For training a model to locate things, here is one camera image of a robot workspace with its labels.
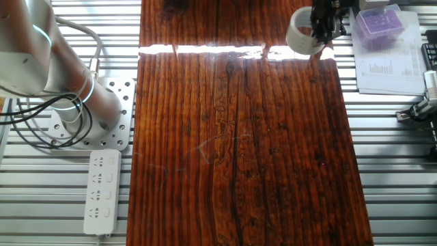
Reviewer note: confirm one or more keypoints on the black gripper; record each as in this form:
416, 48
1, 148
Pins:
326, 8

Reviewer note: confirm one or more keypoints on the clear tape roll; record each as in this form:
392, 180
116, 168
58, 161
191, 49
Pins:
297, 42

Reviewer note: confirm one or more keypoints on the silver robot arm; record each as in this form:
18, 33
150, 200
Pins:
34, 68

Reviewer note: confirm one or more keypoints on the purple box in clear case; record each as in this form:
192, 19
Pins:
379, 24

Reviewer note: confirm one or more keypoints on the printed paper sheet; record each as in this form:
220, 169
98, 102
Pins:
389, 71

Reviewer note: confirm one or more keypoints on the black keyboard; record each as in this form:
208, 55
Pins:
431, 56

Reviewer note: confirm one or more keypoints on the black clamp device right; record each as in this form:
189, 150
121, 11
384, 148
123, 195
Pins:
418, 109

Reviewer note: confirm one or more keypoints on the brown wooden board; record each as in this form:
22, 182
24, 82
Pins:
205, 136

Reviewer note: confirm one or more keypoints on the white power strip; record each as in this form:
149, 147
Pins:
102, 191

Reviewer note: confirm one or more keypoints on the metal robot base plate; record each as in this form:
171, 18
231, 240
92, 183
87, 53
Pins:
124, 102

